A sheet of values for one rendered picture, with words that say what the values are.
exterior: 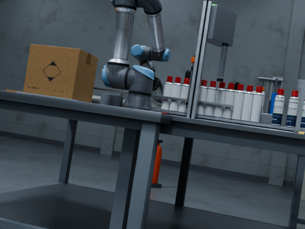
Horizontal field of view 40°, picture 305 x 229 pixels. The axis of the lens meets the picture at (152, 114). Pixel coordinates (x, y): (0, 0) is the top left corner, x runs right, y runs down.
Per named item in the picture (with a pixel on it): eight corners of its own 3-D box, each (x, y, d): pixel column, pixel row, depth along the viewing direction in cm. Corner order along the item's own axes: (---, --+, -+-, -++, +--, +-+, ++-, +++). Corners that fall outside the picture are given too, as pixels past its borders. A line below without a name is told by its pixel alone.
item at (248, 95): (249, 122, 238) (255, 87, 239) (249, 122, 233) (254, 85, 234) (240, 121, 240) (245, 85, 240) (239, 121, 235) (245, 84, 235)
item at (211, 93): (213, 117, 243) (218, 82, 244) (212, 116, 239) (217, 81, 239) (204, 116, 245) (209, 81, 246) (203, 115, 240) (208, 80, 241)
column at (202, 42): (194, 122, 232) (213, 2, 234) (193, 122, 227) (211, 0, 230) (187, 121, 233) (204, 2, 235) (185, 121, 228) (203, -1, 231)
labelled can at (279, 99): (280, 126, 233) (286, 90, 234) (281, 126, 228) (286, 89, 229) (271, 125, 235) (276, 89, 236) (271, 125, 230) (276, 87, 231)
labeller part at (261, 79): (282, 84, 247) (282, 82, 247) (282, 81, 237) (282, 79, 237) (258, 81, 251) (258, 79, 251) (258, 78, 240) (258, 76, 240)
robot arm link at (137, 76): (148, 92, 210) (152, 65, 210) (122, 89, 213) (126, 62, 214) (154, 95, 221) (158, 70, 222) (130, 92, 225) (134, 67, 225)
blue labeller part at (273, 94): (273, 122, 238) (277, 93, 239) (273, 122, 235) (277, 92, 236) (268, 121, 239) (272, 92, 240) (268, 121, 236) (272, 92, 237)
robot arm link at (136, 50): (149, 44, 240) (154, 49, 251) (130, 42, 243) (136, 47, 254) (147, 58, 240) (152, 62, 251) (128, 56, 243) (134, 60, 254)
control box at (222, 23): (232, 46, 237) (237, 13, 238) (212, 38, 226) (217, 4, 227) (218, 47, 245) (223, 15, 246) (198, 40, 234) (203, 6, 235)
